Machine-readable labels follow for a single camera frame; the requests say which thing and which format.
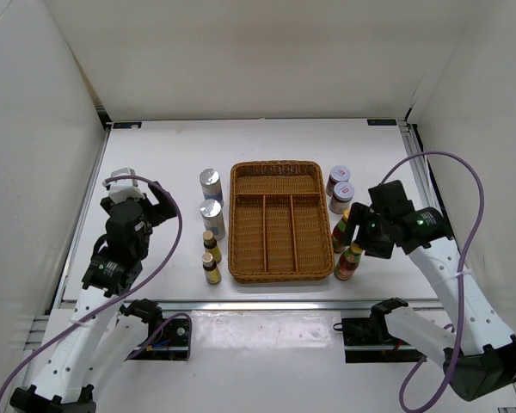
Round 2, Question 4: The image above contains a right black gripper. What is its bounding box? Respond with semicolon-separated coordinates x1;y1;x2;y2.
338;202;394;260

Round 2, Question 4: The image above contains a white lid jar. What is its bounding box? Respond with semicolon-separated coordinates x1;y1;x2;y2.
329;182;355;214
325;165;351;196

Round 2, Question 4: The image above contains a red sauce bottle yellow cap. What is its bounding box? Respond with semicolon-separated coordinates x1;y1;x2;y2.
334;243;363;280

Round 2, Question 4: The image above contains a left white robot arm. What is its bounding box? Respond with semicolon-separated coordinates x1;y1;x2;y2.
9;175;181;412

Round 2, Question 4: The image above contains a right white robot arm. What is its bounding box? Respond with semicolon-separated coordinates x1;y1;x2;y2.
339;181;516;401

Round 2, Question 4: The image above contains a silver cap shaker near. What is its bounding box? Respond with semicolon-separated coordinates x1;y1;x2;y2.
200;199;226;240

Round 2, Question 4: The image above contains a silver cap shaker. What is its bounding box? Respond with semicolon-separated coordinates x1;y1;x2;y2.
200;169;224;205
200;199;226;240

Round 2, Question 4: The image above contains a silver cap shaker far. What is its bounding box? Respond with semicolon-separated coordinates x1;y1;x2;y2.
200;169;224;205

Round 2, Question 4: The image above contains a small amber bottle far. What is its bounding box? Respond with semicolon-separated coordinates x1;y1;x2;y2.
202;230;222;263

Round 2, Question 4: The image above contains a small amber bottle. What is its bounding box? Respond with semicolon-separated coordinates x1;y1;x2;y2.
201;253;222;285
202;230;222;263

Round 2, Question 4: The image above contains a brown wicker divided basket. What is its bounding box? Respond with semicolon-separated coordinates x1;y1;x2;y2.
228;160;335;284

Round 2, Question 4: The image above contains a small amber bottle near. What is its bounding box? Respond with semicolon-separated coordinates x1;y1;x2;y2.
201;253;222;285

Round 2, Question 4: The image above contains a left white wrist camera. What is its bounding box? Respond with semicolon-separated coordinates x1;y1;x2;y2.
102;178;144;204

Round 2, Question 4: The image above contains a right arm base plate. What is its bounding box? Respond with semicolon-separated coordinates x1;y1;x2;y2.
333;317;422;364

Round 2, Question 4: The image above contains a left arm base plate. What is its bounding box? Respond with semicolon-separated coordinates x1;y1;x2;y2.
127;312;193;361

